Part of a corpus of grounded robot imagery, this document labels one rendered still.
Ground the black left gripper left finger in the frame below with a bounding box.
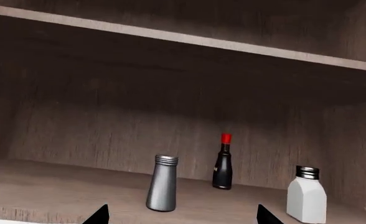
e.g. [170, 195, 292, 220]
[82, 203, 110, 224]

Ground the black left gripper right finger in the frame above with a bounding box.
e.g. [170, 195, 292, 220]
[256, 203, 284, 224]

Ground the white shaker with black lid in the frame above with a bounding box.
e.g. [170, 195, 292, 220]
[286, 165, 327, 224]

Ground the grey metal shaker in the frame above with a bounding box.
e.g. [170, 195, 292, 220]
[145, 154, 179, 213]

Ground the brown wooden cabinet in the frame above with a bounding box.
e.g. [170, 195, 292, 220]
[0, 0, 366, 224]

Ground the dark bottle with red cap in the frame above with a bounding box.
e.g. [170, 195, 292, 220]
[212, 133, 233, 190]

